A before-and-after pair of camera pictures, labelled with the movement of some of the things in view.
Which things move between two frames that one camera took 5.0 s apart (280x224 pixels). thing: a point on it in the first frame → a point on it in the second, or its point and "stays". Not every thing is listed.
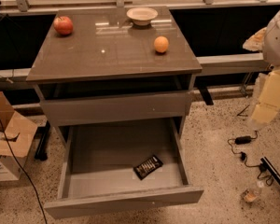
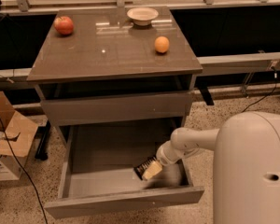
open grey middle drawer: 120,164 stays
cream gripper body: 277,44 → 163,156
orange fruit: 161,44 stays
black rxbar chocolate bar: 147,166 stays
